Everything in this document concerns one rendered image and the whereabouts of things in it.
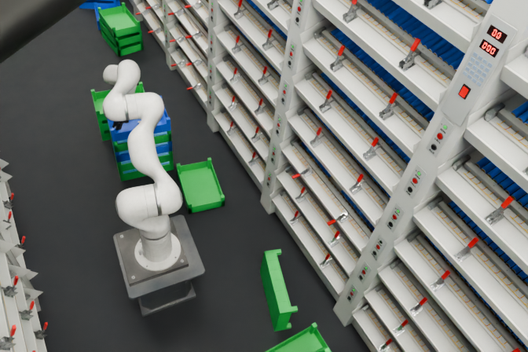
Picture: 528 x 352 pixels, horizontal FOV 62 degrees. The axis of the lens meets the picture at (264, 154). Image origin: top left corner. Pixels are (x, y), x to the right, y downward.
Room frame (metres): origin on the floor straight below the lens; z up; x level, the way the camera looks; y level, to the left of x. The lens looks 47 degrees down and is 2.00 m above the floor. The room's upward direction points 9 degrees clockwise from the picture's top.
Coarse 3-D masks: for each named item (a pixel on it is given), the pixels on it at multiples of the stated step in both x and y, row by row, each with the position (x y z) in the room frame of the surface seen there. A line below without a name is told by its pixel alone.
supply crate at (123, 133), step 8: (160, 96) 1.81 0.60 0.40; (136, 120) 1.67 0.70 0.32; (160, 120) 1.70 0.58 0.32; (168, 120) 1.64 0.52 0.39; (112, 128) 1.52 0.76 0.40; (128, 128) 1.61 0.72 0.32; (160, 128) 1.62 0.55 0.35; (168, 128) 1.64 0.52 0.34; (112, 136) 1.50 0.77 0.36; (120, 136) 1.52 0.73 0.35; (128, 136) 1.54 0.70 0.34
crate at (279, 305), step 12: (264, 252) 1.07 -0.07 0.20; (276, 252) 1.08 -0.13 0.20; (264, 264) 1.05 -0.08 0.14; (276, 264) 1.02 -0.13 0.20; (264, 276) 1.02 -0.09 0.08; (276, 276) 0.96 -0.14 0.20; (264, 288) 0.99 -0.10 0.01; (276, 288) 0.91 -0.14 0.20; (276, 300) 0.86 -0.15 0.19; (288, 300) 0.86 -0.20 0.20; (276, 312) 0.83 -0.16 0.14; (288, 312) 0.81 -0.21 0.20; (276, 324) 0.80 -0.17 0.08; (288, 324) 0.83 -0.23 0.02
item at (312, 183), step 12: (288, 144) 1.45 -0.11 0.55; (288, 156) 1.39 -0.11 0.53; (300, 156) 1.39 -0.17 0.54; (300, 168) 1.33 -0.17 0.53; (312, 180) 1.27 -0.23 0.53; (324, 192) 1.20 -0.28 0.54; (324, 204) 1.15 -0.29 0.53; (336, 216) 1.10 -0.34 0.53; (348, 228) 1.05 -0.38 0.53; (360, 240) 0.99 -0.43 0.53; (360, 252) 0.96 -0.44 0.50
